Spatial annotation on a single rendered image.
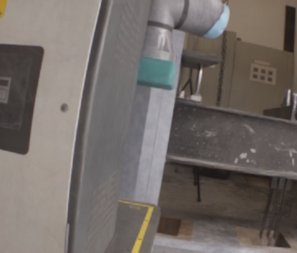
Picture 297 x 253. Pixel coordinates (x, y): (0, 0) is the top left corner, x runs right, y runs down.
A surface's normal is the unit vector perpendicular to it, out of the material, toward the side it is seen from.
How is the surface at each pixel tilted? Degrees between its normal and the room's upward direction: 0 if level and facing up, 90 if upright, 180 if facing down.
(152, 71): 90
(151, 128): 90
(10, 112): 90
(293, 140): 90
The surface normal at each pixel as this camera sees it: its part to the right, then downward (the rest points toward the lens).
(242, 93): -0.12, 0.02
